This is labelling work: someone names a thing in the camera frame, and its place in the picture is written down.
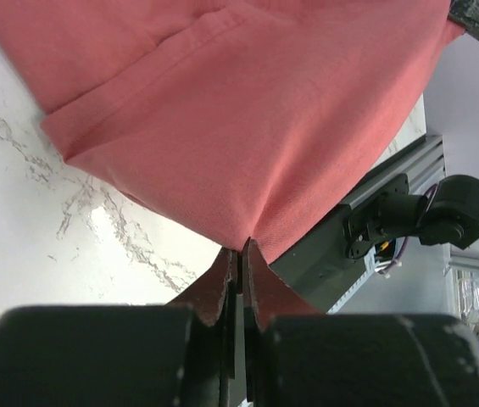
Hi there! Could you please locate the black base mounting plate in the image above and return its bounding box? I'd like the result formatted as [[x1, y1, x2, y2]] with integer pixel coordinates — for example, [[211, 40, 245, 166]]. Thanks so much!
[[268, 169, 412, 315]]

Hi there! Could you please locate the pink t-shirt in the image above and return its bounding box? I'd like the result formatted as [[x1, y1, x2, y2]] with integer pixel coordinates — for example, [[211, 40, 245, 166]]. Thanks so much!
[[0, 1, 463, 260]]

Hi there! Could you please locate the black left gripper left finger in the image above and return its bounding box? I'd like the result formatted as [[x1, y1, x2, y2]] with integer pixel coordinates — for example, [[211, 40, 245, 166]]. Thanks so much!
[[167, 249, 238, 406]]

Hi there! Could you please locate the white slotted cable duct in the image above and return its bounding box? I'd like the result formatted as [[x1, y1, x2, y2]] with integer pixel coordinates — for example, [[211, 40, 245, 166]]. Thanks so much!
[[327, 256, 376, 314]]

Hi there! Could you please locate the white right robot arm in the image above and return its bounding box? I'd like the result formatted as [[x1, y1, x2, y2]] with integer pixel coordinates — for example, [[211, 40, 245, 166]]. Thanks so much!
[[343, 173, 479, 260]]

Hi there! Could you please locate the aluminium front rail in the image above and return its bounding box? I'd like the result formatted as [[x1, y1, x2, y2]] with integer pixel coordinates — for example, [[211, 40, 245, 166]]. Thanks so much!
[[341, 135, 445, 208]]

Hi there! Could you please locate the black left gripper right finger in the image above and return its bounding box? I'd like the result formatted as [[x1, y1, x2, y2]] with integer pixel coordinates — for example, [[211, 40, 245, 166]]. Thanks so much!
[[241, 238, 320, 406]]

